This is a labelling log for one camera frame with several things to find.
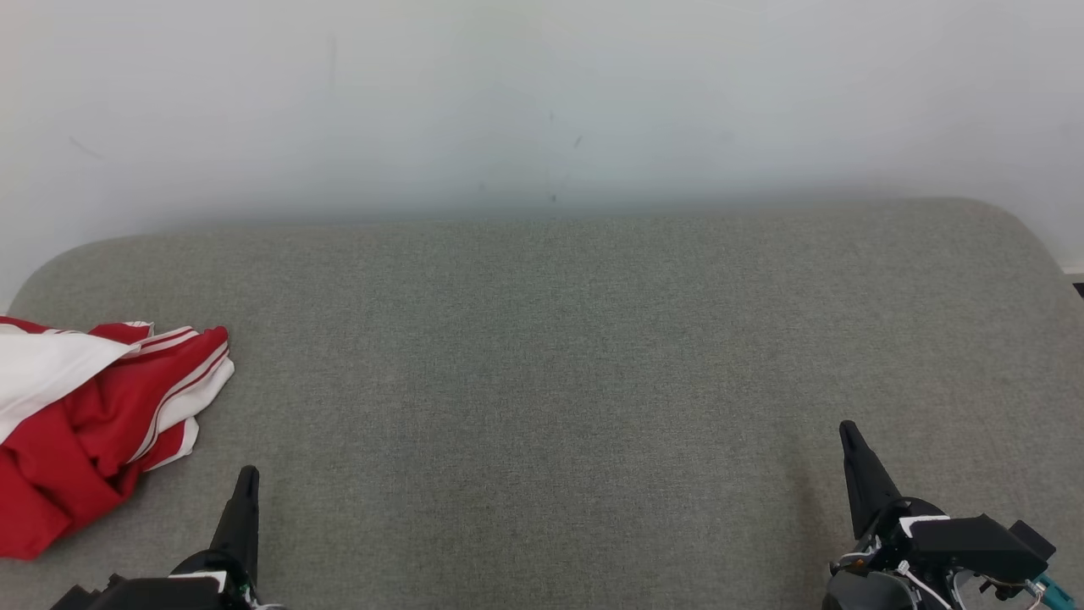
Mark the red jersey with white sleeves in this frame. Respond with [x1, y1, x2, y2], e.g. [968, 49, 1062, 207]
[0, 316, 235, 463]

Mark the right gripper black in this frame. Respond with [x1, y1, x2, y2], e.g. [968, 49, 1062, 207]
[838, 420, 948, 573]

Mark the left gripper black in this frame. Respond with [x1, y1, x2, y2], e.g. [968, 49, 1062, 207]
[169, 465, 260, 610]

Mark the teal plug camera cable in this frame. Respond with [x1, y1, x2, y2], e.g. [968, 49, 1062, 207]
[1025, 574, 1078, 610]

